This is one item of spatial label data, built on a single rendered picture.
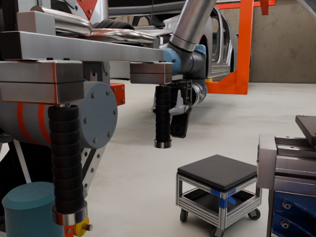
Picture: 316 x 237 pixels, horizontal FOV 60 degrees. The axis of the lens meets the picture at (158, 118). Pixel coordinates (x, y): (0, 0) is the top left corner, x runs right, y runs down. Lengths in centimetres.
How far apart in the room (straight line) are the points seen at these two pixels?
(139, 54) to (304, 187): 43
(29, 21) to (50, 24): 2
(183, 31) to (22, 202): 55
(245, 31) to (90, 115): 365
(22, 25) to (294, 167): 54
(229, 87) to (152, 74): 346
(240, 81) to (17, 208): 375
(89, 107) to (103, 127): 6
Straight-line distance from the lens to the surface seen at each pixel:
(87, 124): 49
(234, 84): 405
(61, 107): 34
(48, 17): 37
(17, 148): 73
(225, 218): 156
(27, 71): 35
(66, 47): 38
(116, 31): 55
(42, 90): 34
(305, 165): 63
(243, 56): 403
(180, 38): 77
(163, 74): 62
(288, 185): 64
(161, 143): 65
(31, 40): 34
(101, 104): 53
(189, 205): 168
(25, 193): 51
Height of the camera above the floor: 95
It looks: 11 degrees down
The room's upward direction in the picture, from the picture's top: straight up
